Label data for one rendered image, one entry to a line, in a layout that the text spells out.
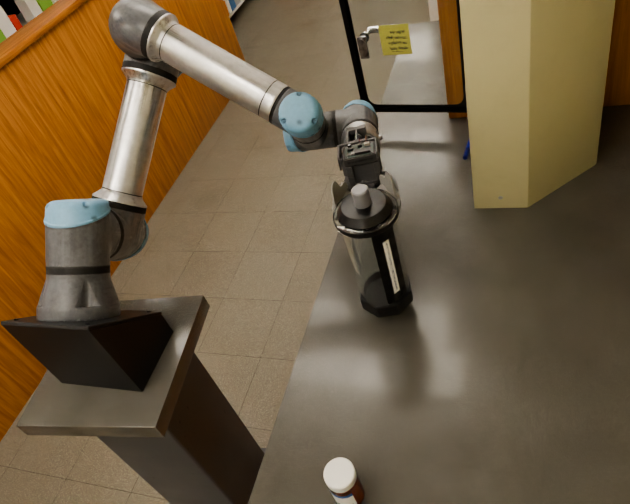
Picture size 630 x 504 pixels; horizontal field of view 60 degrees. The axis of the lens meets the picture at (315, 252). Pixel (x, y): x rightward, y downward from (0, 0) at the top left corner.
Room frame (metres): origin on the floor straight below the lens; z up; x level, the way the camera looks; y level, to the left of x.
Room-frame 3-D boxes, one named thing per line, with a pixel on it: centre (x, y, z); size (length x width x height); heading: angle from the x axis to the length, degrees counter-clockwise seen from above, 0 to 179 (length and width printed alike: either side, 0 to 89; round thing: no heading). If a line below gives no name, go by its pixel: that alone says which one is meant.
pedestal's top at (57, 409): (0.82, 0.48, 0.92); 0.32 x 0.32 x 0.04; 68
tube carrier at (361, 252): (0.69, -0.10, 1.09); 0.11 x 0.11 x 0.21
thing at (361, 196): (0.68, -0.10, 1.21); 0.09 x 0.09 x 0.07
